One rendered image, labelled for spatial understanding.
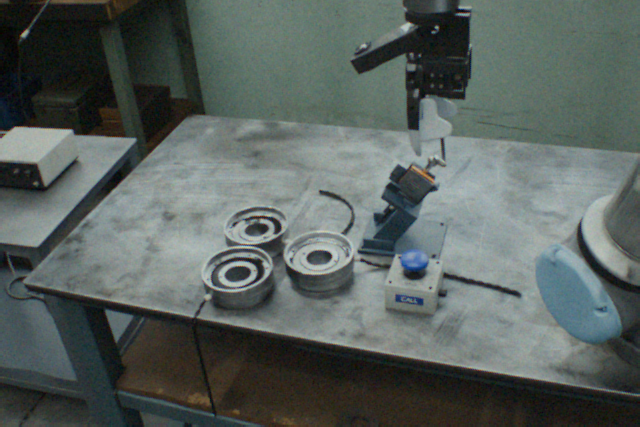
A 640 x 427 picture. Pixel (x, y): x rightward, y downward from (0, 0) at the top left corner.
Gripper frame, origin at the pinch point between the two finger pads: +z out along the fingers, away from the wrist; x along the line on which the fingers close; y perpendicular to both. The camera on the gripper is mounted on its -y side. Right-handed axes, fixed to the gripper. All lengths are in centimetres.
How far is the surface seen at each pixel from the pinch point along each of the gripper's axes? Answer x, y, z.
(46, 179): 18, -88, 27
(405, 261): -14.7, 1.0, 10.9
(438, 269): -12.2, 5.2, 13.7
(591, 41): 148, 34, 40
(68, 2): 97, -132, 12
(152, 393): -20, -43, 44
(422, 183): -1.4, 1.0, 6.6
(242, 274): -15.1, -24.0, 17.1
